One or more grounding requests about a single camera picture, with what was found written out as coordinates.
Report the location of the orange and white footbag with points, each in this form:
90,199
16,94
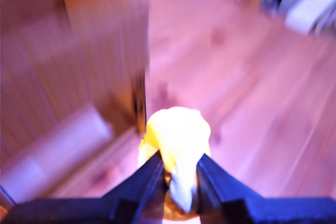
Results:
178,134

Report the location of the cardboard dice tower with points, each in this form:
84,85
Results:
78,82

